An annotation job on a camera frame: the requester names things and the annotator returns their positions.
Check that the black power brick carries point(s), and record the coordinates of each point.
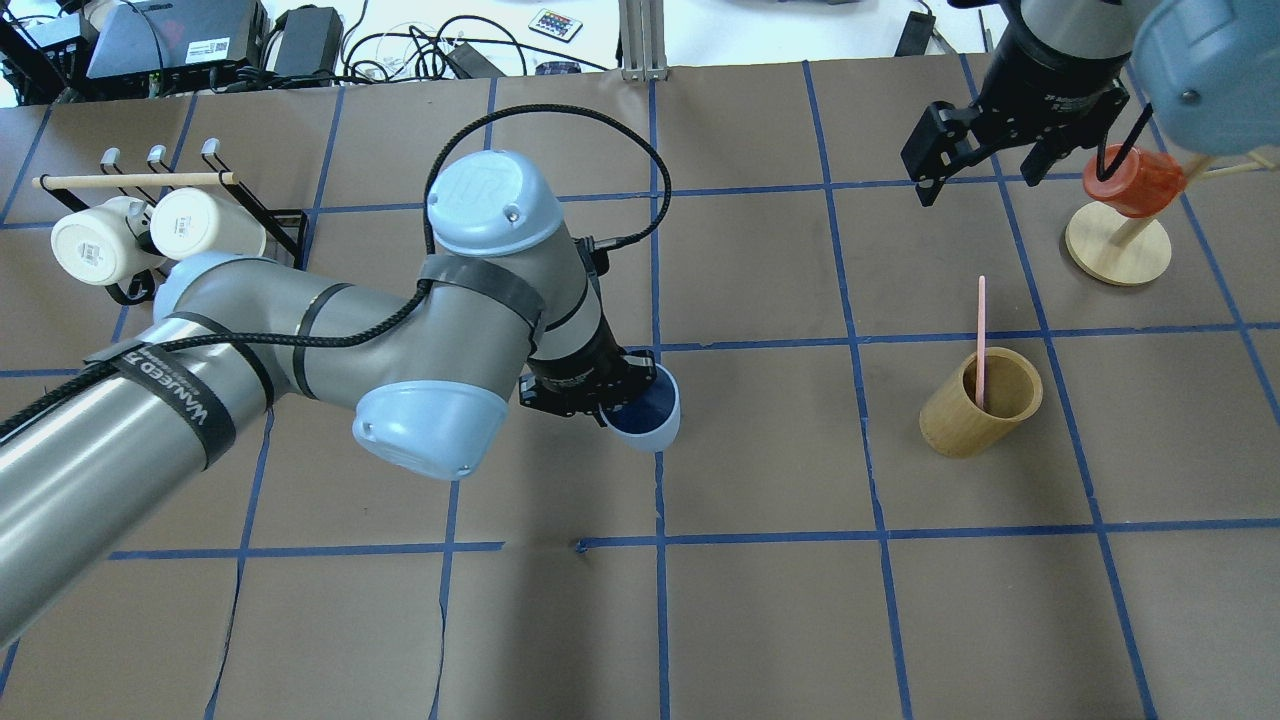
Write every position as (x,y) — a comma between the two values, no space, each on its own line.
(308,42)

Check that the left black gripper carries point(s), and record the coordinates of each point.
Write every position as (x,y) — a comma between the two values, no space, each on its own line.
(578,361)

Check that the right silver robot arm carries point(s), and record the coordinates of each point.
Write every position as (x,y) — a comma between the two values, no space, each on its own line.
(1210,69)

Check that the light blue plastic cup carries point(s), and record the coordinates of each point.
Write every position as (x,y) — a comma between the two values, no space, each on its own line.
(650,422)

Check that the white mug far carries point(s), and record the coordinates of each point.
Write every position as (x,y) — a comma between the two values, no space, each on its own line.
(189,221)

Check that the black power adapter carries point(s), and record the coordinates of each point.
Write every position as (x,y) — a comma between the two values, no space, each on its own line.
(465,62)

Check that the pink chopstick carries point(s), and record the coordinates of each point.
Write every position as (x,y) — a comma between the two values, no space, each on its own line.
(981,345)

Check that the black wire mug rack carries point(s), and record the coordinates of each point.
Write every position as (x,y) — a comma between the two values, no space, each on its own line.
(286,228)

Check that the black computer box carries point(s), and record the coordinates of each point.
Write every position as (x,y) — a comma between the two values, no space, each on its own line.
(179,39)

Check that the white mug near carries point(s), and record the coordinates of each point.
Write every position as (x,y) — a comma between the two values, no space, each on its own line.
(107,244)

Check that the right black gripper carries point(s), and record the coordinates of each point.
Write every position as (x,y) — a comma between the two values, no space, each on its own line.
(1058,70)

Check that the orange cup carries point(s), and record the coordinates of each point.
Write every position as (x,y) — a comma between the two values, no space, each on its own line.
(1145,183)

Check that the aluminium frame post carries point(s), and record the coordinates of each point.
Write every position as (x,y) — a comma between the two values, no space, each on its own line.
(643,41)

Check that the white mug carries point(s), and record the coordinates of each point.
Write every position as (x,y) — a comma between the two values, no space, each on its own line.
(107,244)
(189,221)

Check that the wooden mug tree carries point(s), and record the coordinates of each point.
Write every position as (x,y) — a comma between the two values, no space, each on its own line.
(1132,251)

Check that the small remote control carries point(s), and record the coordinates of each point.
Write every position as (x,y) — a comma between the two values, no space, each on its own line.
(558,26)

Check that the bamboo chopstick holder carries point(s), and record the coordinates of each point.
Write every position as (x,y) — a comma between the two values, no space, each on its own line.
(954,427)

